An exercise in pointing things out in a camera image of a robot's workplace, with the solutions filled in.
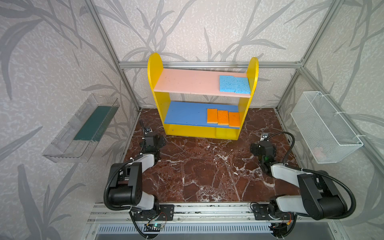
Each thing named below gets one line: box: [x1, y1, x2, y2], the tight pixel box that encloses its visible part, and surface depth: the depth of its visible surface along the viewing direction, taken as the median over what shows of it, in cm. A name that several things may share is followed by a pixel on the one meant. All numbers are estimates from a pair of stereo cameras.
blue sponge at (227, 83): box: [219, 75, 236, 93], surface depth 76 cm
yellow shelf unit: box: [147, 52, 260, 140], surface depth 81 cm
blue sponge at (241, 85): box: [233, 77, 251, 94], surface depth 75 cm
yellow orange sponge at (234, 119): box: [228, 112, 241, 128], surface depth 95 cm
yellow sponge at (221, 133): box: [215, 127, 227, 140], surface depth 103 cm
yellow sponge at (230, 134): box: [220, 127, 240, 141], surface depth 103 cm
